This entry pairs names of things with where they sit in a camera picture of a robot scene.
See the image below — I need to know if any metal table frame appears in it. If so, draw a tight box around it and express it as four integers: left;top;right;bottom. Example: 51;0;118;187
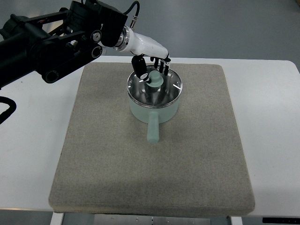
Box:
50;213;243;225

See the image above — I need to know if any mint green saucepan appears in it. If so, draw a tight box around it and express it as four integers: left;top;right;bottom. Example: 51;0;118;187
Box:
128;65;182;144

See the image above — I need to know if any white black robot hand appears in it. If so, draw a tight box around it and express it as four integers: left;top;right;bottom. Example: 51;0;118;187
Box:
125;29;171;83

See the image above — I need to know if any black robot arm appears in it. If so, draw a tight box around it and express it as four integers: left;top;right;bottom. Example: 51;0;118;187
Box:
0;0;128;87

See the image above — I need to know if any black cable loop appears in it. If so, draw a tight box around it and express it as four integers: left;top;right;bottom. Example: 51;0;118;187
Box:
0;96;17;125

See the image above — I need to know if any glass lid with green knob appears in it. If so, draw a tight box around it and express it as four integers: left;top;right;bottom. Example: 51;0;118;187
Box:
127;70;183;109

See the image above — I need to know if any beige square mat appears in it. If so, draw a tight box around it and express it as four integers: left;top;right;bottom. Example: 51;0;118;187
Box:
49;63;255;218

